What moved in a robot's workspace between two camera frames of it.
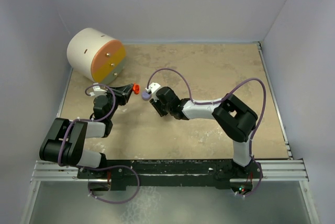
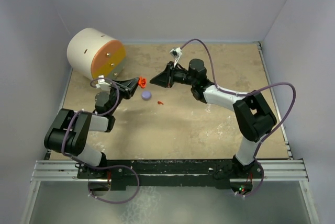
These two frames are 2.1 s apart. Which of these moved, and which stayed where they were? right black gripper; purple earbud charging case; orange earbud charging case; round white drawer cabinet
Moved: orange earbud charging case; right black gripper
Stayed: round white drawer cabinet; purple earbud charging case
